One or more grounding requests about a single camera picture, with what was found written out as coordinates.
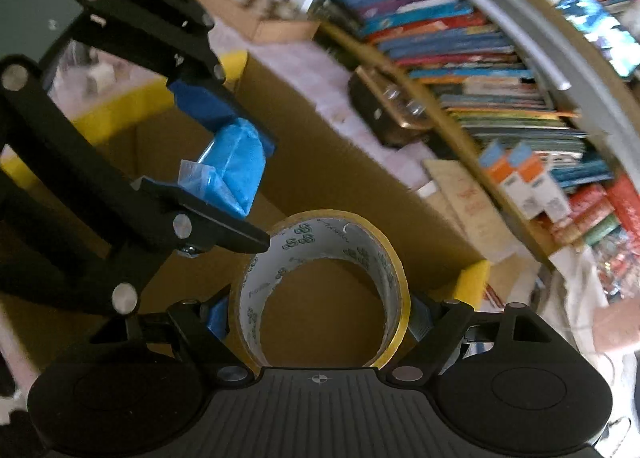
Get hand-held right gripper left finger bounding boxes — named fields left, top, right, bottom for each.
left=90, top=295, right=259, bottom=386

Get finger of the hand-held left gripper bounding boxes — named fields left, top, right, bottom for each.
left=0, top=55, right=271, bottom=319
left=47, top=0, right=279, bottom=159

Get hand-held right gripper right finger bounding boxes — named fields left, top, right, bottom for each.
left=390, top=294, right=572, bottom=385

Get blue plastic packet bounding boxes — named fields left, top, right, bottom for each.
left=179, top=118, right=267, bottom=219

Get clear packing tape roll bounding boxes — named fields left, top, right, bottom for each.
left=227, top=209, right=412, bottom=370

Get yellow cardboard box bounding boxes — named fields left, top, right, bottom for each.
left=0, top=50, right=493, bottom=370

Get wooden chessboard box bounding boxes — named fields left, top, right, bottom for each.
left=187, top=0, right=321, bottom=44

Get pink checkered tablecloth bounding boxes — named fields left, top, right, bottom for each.
left=0, top=22, right=541, bottom=394

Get white orange-bordered table mat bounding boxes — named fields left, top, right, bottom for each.
left=422, top=158, right=523, bottom=263

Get pile of white papers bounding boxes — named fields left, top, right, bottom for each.
left=537, top=248, right=640, bottom=389

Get orange white carton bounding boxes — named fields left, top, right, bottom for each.
left=507, top=140, right=572, bottom=225
left=477, top=138, right=543, bottom=221

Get dark wooden holder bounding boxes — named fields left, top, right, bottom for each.
left=348, top=65, right=436, bottom=149

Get red printed packets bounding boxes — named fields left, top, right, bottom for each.
left=547, top=173, right=640, bottom=303

